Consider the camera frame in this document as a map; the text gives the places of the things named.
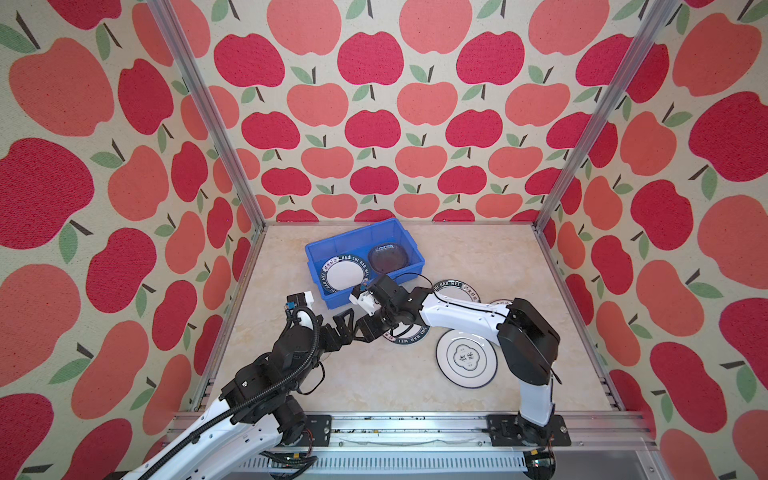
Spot clear glass plate top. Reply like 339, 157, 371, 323
368, 243, 409, 274

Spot blue plastic bin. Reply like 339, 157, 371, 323
305, 218, 425, 309

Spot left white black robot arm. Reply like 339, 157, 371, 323
113, 306, 354, 479

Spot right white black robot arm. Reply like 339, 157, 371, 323
349, 275, 561, 428

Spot white plate black pattern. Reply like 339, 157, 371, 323
436, 330, 499, 389

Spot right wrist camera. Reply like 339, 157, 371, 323
349, 285, 381, 316

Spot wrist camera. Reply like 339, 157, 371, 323
349, 285, 381, 316
284, 291, 314, 312

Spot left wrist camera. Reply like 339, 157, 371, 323
284, 291, 314, 312

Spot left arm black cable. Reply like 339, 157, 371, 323
134, 305, 328, 480

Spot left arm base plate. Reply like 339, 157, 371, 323
288, 414, 333, 448

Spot aluminium front rail frame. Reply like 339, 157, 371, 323
143, 410, 667, 480

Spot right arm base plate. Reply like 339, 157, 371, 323
486, 414, 572, 447

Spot left aluminium corner post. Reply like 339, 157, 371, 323
148, 0, 267, 235

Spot aluminium corner post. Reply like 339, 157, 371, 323
148, 0, 267, 235
533, 0, 681, 234

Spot right aluminium corner post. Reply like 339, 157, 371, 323
533, 0, 681, 234

